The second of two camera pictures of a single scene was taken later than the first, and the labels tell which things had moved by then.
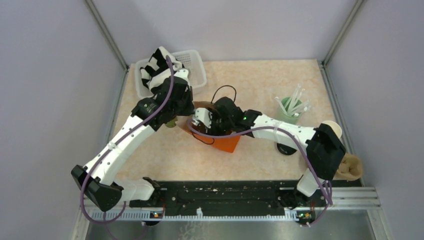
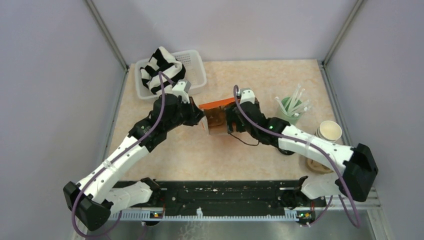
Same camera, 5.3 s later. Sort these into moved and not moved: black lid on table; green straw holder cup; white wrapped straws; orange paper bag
Moved: orange paper bag
Not moved: white wrapped straws; black lid on table; green straw holder cup
